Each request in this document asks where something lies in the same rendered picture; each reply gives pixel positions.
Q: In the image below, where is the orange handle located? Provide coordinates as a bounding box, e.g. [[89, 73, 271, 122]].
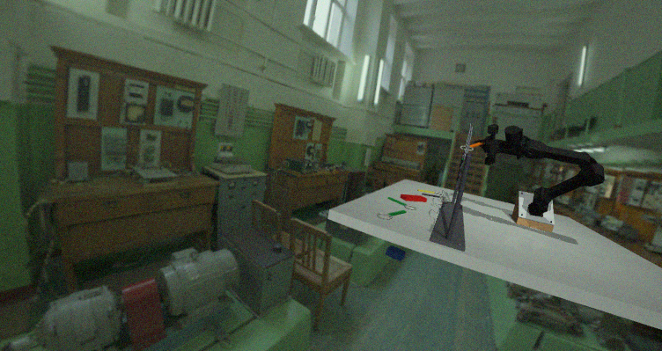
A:
[[460, 143, 484, 150]]

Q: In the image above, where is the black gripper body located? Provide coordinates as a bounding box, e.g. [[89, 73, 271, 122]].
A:
[[485, 124, 507, 165]]

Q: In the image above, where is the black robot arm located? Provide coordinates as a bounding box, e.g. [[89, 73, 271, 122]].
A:
[[484, 125, 605, 217]]

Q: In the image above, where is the small blue block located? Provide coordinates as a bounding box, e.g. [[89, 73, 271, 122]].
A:
[[386, 245, 406, 261]]

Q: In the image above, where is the red flat block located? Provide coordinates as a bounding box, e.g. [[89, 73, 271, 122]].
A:
[[401, 194, 427, 202]]

